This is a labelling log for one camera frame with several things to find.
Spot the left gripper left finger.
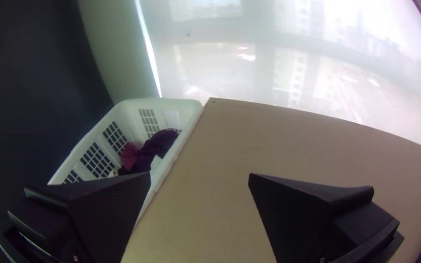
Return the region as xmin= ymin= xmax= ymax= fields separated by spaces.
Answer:
xmin=7 ymin=171 xmax=152 ymax=263

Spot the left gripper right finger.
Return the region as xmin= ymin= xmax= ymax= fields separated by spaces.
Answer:
xmin=248 ymin=172 xmax=401 ymax=263

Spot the heap of clothes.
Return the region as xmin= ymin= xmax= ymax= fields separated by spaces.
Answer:
xmin=117 ymin=128 xmax=180 ymax=177

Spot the white laundry basket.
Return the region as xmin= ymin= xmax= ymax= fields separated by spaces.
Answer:
xmin=48 ymin=97 xmax=205 ymax=229

